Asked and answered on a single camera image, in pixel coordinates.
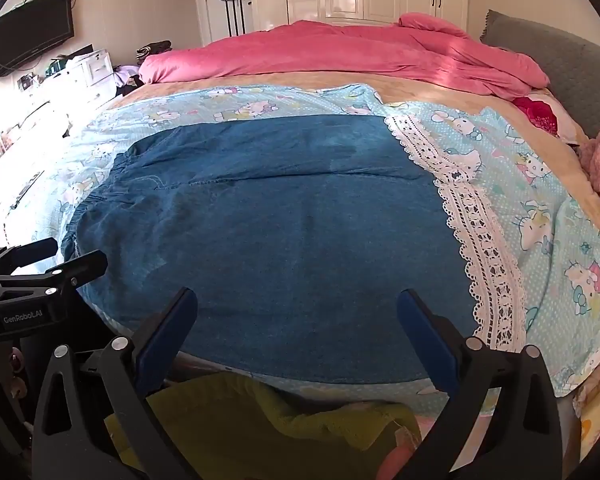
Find yellow printed sheet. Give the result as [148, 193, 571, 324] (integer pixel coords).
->
[575, 355, 600, 461]

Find dark clothes pile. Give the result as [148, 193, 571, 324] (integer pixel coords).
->
[136, 40, 173, 63]

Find white drawer cabinet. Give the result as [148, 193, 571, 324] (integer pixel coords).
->
[45, 47, 118, 102]

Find person's green sweater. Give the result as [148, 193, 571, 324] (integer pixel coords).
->
[105, 372, 423, 480]

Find cartoon cat printed blanket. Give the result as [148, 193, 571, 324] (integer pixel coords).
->
[10, 82, 600, 401]

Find pink duvet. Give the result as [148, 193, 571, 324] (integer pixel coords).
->
[137, 12, 551, 98]

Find red flower pillow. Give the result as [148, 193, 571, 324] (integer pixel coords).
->
[512, 92, 576, 138]

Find black flat television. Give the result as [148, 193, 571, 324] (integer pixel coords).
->
[0, 0, 76, 82]

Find blue denim pants lace trim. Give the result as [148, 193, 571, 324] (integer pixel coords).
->
[62, 112, 528, 396]

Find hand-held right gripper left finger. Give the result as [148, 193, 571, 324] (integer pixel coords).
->
[31, 286, 201, 480]

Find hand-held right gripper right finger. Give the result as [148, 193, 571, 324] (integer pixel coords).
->
[396, 287, 565, 480]

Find purple clothes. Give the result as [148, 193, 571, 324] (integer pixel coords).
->
[114, 65, 143, 96]

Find grey quilted headboard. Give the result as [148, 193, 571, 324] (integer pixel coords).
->
[480, 9, 600, 138]

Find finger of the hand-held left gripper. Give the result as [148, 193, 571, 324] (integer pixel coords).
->
[0, 249, 109, 307]
[0, 237, 60, 281]

